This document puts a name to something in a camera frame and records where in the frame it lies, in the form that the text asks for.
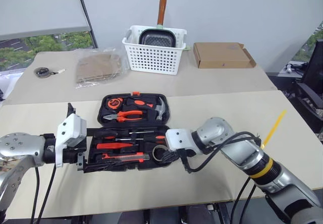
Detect brown tape roll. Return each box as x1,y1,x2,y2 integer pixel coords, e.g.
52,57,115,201
151,144,170,162

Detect white perforated plastic basket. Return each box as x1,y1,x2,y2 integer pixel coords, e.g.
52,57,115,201
122,25,188,76

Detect grey window blind rail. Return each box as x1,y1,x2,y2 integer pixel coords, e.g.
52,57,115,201
0,26,90,41

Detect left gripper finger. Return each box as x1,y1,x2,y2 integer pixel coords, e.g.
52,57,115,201
83,159,127,174
85,127,120,137

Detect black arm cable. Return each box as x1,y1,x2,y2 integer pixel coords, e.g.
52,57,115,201
30,163,58,224
179,131,264,224

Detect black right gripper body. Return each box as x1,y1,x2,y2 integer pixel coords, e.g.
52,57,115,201
173,148,197,164

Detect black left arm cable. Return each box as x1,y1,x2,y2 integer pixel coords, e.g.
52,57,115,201
30,163,58,224

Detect black tool case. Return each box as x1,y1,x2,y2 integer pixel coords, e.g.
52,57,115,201
83,91,171,174

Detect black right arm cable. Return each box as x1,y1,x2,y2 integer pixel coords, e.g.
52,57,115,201
179,131,264,224

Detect yellow cable tie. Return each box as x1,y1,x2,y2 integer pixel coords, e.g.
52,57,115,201
260,109,288,149

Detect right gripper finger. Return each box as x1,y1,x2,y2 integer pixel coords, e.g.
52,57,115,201
162,156,181,165
161,150,178,159

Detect large orange black screwdriver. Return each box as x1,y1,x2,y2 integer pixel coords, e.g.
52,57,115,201
93,130,145,142

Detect round black reel with cord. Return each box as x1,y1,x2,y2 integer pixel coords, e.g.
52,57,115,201
33,67,66,79

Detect brown cardboard box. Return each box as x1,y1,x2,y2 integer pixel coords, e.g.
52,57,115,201
193,42,257,69

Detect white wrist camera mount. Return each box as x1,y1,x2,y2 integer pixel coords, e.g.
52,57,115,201
56,113,88,169
165,128,195,152

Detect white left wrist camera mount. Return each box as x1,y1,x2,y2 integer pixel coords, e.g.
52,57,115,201
56,113,88,169

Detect clear bag with cardboard sheets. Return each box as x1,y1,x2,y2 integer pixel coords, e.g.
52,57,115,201
74,46,130,90

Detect square pan wooden handle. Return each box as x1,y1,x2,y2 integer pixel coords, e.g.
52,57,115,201
138,0,177,49

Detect black window post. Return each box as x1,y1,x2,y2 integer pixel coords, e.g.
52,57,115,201
74,0,99,49

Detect claw hammer black orange handle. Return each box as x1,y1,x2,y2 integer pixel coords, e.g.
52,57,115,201
126,96,169,122

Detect orange black tape measure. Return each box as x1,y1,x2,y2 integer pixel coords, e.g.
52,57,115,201
105,97,124,109

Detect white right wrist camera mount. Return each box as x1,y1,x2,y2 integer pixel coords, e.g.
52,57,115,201
165,128,195,152

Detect orange handled pliers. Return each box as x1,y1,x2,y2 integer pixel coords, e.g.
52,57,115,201
102,110,143,123

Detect orange test pen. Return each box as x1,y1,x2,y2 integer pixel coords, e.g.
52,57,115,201
96,142,134,150

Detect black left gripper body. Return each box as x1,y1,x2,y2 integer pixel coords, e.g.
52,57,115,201
62,102,86,172

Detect slim orange black screwdriver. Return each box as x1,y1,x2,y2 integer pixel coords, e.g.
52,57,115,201
129,130,166,145

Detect black office chair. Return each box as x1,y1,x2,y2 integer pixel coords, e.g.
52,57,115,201
293,38,323,142

